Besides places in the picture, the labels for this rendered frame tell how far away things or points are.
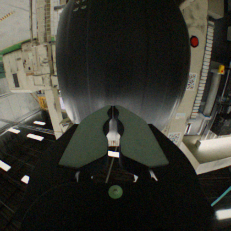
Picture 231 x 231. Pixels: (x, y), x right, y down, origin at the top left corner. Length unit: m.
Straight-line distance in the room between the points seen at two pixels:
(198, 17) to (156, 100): 0.43
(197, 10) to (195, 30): 0.09
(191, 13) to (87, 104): 0.50
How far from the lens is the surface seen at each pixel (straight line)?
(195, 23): 0.55
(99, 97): 0.21
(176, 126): 0.57
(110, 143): 0.88
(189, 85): 0.52
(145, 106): 0.22
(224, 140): 1.13
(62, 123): 1.03
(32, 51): 5.06
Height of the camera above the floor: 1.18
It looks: 25 degrees up
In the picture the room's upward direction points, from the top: 179 degrees counter-clockwise
